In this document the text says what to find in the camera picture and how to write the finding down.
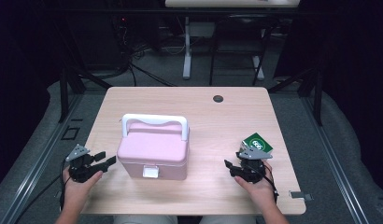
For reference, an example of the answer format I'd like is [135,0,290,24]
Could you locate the green packet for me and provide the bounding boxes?
[240,132,274,155]

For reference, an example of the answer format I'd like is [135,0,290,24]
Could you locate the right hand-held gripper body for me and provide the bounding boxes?
[237,146,274,184]

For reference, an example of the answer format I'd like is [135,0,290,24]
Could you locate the black equipment with red light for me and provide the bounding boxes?
[113,15,133,68]

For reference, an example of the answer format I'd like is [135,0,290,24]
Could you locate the hand-held gripper cable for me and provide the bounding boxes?
[261,164,279,203]
[13,160,72,224]

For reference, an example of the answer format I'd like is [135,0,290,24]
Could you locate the grey metal table bracket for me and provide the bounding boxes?
[289,190,314,202]

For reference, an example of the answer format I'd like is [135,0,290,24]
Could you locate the black floor cable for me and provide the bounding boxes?
[127,61,177,88]

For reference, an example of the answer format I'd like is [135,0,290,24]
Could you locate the left hand-held gripper cable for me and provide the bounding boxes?
[13,160,72,224]

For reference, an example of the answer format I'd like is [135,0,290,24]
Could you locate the person's left hand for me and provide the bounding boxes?
[62,167,104,203]

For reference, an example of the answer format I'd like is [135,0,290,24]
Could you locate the pink storage box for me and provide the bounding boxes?
[116,113,191,181]

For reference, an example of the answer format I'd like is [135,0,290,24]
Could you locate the white desk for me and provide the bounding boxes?
[164,0,301,82]

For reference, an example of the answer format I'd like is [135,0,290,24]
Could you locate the black chair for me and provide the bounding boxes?
[208,13,273,87]

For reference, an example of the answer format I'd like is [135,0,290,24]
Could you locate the aluminium floor rail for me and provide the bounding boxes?
[300,96,371,224]
[0,92,85,224]

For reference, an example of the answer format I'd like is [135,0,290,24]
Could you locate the right hand-held gripper cable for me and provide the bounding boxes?
[261,164,279,203]

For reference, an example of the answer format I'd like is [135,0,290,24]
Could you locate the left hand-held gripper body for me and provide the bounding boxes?
[65,143,102,184]

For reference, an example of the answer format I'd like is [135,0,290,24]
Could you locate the black metal frame stand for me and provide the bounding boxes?
[267,66,324,127]
[57,66,113,124]

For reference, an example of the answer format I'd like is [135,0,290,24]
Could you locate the square floor outlet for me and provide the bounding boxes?
[61,125,81,141]

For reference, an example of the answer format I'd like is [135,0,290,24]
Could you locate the person's right hand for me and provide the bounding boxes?
[234,160,277,208]

